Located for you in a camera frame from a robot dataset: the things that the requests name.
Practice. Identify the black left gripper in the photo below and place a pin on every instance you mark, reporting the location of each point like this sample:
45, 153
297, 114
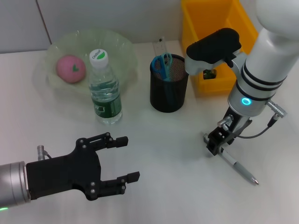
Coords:
65, 172

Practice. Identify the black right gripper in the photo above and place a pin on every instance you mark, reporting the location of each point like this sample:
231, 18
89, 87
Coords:
230, 129

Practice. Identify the white grey pen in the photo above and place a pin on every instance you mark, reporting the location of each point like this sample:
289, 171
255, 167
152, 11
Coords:
240, 169

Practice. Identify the clear green-label water bottle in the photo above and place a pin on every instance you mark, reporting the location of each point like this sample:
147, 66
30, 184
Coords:
105, 98

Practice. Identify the green plastic wrapper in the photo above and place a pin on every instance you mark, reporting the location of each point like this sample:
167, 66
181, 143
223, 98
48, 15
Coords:
209, 74

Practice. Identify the blue teal scissors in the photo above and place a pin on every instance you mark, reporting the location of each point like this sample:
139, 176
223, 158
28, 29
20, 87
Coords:
163, 67

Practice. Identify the pink toy peach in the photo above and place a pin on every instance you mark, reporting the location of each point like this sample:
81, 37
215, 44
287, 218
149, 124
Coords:
70, 68

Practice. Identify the clear plastic ruler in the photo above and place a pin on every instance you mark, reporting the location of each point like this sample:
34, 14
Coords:
161, 47

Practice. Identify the black mesh pen holder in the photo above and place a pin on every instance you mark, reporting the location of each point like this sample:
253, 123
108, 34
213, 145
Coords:
168, 95

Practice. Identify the translucent green fruit plate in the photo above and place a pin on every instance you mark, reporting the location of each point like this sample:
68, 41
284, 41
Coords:
116, 51

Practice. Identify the yellow plastic bin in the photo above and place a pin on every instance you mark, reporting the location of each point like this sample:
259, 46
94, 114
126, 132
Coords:
205, 23

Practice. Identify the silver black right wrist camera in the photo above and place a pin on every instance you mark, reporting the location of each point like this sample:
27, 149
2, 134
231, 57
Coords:
210, 51

